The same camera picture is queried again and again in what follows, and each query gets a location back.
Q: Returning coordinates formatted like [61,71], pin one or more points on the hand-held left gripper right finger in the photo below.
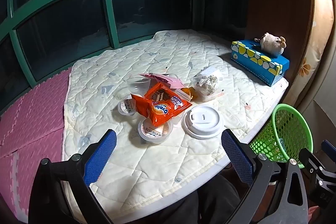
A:
[237,155]

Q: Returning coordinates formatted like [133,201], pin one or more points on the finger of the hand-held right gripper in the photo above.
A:
[329,148]
[313,163]

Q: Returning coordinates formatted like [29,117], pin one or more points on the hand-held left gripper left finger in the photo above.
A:
[101,155]

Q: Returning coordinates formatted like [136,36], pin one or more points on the green plastic mesh basket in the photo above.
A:
[262,146]

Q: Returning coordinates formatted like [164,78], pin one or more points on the white plastic cup lid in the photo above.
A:
[202,121]

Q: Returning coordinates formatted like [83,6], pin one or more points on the small jelly cup printed lid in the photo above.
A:
[126,107]

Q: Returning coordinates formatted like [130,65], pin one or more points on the jelly cup peach lid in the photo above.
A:
[155,133]

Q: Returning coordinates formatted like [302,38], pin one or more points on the orange snack packet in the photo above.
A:
[160,108]

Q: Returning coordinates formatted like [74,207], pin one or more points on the orange peel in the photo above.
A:
[190,92]

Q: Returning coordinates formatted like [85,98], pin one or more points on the blue white small wrapper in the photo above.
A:
[179,101]

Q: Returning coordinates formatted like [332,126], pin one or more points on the white quilted mat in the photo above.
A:
[157,161]

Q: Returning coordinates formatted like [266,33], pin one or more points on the pink foam floor mat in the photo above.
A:
[31,121]

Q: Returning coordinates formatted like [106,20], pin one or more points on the clear plastic cup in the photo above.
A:
[137,86]

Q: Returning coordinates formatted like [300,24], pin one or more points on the clear bag with crumpled paper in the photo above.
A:
[207,82]

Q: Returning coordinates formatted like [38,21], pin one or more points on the blue spotted tissue box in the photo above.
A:
[262,69]

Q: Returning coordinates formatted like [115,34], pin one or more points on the pink paper packet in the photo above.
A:
[173,82]

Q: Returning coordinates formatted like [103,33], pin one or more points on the beige flowered cloth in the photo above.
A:
[315,43]

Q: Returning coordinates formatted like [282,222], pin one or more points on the beige plush toy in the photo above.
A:
[271,43]

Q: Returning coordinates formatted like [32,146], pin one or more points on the green window frame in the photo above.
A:
[110,16]

